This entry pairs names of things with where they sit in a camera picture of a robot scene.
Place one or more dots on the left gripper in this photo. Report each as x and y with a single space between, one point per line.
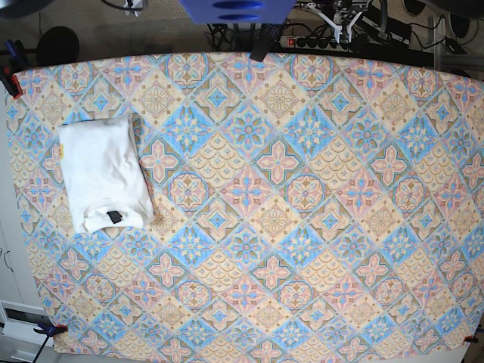
340 15

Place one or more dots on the white printed T-shirt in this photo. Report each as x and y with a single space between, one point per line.
102 175

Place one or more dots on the patterned tile tablecloth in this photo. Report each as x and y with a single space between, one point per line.
306 208

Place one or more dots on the orange black table clamp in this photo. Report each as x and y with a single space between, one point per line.
50 330

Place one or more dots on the black power strip red switch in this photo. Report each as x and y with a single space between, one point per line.
312 43

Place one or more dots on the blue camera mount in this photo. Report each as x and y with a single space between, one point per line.
238 11

